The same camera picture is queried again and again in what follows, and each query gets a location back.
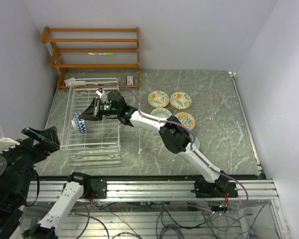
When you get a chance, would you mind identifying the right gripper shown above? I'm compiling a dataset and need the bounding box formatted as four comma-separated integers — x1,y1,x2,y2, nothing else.
79,98,120,121

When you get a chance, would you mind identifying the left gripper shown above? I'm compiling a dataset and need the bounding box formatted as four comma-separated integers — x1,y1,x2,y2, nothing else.
0,124,59,201

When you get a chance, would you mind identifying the red blue zigzag bowl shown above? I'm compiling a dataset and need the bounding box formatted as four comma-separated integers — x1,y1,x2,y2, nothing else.
70,112,87,134

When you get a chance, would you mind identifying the white wire dish rack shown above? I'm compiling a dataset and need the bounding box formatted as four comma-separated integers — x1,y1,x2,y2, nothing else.
60,78,120,158

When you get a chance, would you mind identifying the yellow star floral bowl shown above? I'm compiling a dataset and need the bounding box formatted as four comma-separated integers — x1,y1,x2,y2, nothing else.
148,91,169,108

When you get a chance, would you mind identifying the yellow sun pattern bowl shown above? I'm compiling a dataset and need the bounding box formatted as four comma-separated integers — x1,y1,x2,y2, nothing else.
150,108,172,119

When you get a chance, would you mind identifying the pale green celadon bowl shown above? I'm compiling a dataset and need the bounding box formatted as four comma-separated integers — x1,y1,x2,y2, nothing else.
193,137,200,149

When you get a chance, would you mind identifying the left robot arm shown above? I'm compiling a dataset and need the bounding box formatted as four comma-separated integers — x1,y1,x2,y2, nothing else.
0,125,92,239

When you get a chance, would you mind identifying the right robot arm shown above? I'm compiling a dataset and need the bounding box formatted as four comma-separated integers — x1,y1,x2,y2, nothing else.
76,89,230,198

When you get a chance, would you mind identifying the wooden shelf rack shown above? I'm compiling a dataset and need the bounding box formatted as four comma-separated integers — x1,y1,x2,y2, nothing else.
41,26,141,89

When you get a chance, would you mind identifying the white red spatula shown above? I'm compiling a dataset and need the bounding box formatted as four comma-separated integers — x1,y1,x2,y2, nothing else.
63,77,105,87

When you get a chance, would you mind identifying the small red white box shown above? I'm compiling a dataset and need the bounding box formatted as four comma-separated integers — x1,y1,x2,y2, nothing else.
126,76,134,86

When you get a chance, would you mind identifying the green white pen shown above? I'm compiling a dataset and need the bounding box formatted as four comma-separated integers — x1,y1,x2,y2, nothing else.
88,52,114,56

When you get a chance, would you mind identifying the orange blue floral bowl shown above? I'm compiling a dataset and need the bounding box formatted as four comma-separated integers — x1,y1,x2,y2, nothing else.
174,112,195,130

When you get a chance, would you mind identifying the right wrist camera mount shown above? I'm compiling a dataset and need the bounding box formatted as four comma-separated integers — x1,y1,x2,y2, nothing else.
96,88,107,102

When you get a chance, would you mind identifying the aluminium rail frame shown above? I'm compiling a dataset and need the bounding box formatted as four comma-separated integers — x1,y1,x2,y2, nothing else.
14,174,290,239

